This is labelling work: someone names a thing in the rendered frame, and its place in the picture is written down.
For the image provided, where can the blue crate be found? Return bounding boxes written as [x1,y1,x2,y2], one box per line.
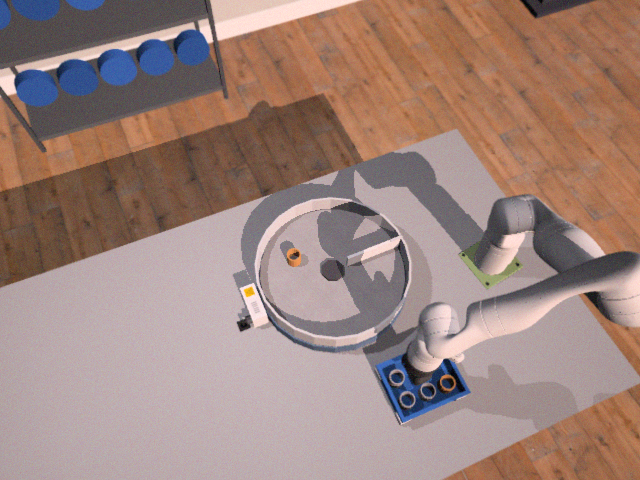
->
[374,353,467,425]

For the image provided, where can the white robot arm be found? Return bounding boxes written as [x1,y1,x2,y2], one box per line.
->
[413,194,640,365]

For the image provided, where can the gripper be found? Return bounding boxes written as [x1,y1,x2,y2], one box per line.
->
[401,340,464,386]

